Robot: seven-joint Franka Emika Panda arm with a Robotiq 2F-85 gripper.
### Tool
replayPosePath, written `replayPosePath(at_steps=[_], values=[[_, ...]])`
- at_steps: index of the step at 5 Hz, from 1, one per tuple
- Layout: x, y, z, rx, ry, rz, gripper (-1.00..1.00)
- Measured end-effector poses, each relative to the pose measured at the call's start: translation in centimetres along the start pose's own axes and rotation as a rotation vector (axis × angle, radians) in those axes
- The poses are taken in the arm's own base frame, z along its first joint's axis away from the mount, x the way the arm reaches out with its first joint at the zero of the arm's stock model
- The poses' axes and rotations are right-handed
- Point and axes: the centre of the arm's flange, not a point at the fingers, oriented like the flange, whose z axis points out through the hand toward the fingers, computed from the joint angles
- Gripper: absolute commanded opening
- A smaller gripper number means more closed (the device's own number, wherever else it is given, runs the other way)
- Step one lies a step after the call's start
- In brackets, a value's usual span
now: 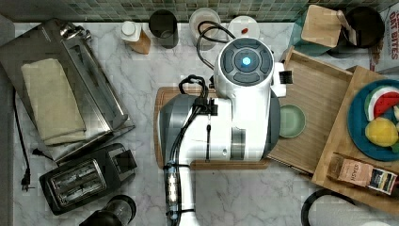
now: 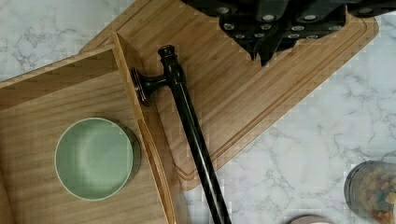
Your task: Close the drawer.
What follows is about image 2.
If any wooden drawer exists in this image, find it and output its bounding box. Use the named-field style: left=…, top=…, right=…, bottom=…
left=1, top=34, right=189, bottom=224

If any glass jar with cereal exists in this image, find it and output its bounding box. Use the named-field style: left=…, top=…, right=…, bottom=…
left=344, top=161, right=396, bottom=224

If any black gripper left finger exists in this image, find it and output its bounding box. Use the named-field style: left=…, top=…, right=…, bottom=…
left=181, top=0, right=293, bottom=61

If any bamboo cutting board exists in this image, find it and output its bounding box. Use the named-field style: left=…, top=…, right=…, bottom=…
left=78, top=0, right=380, bottom=191

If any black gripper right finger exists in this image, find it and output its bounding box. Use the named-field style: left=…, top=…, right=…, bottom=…
left=260, top=0, right=395, bottom=66

